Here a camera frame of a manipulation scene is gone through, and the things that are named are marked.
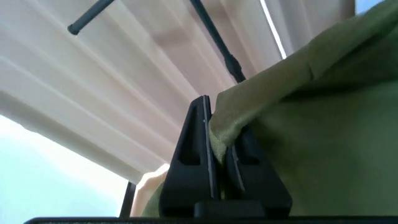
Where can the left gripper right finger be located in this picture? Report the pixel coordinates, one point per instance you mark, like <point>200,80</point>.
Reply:
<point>258,183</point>

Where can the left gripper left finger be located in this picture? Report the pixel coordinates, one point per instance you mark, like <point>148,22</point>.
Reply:
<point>189,183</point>

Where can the green garment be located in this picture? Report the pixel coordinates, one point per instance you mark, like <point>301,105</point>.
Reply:
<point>326,140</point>

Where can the black clothes rack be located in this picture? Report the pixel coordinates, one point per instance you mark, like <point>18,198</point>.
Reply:
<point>217,37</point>

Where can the beige curtain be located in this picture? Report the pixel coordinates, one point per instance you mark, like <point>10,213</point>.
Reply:
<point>124,93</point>

